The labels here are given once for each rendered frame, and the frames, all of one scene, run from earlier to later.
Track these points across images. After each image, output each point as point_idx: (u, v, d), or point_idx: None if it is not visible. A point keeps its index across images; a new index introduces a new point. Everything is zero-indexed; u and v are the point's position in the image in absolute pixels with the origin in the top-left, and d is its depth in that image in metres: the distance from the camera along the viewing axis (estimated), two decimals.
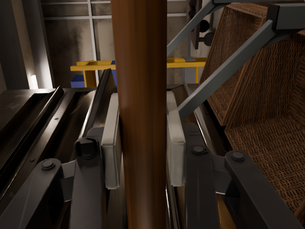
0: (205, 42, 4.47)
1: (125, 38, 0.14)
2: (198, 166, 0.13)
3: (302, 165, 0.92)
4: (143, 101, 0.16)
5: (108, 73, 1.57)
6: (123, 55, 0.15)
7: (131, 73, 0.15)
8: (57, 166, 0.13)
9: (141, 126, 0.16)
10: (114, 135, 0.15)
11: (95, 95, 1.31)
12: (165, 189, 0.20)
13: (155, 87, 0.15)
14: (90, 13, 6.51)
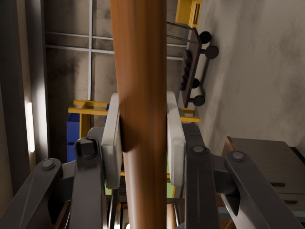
0: (194, 102, 4.96)
1: (125, 39, 0.14)
2: (198, 166, 0.13)
3: None
4: (144, 101, 0.16)
5: (116, 197, 2.00)
6: (123, 55, 0.15)
7: (131, 73, 0.15)
8: (57, 166, 0.13)
9: (141, 127, 0.16)
10: (114, 135, 0.15)
11: None
12: (166, 189, 0.20)
13: (155, 87, 0.15)
14: (90, 47, 6.86)
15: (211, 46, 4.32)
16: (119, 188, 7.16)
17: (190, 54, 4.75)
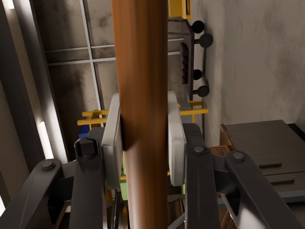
0: (199, 94, 4.90)
1: (126, 42, 0.14)
2: (199, 166, 0.13)
3: None
4: (145, 103, 0.16)
5: (119, 203, 2.01)
6: (125, 58, 0.15)
7: (133, 76, 0.15)
8: (57, 166, 0.13)
9: (143, 129, 0.16)
10: (115, 135, 0.15)
11: None
12: (167, 190, 0.20)
13: (157, 89, 0.16)
14: (91, 57, 6.96)
15: (204, 34, 4.25)
16: None
17: (185, 46, 4.70)
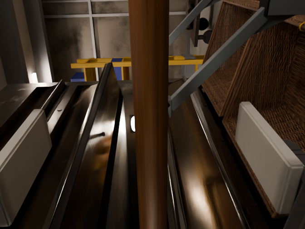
0: (204, 39, 4.51)
1: (139, 31, 0.20)
2: None
3: None
4: (151, 77, 0.21)
5: (110, 67, 1.62)
6: (137, 42, 0.20)
7: (143, 56, 0.20)
8: None
9: (149, 97, 0.22)
10: (3, 164, 0.13)
11: (98, 87, 1.35)
12: (167, 151, 0.26)
13: (160, 67, 0.21)
14: (90, 12, 6.55)
15: None
16: None
17: None
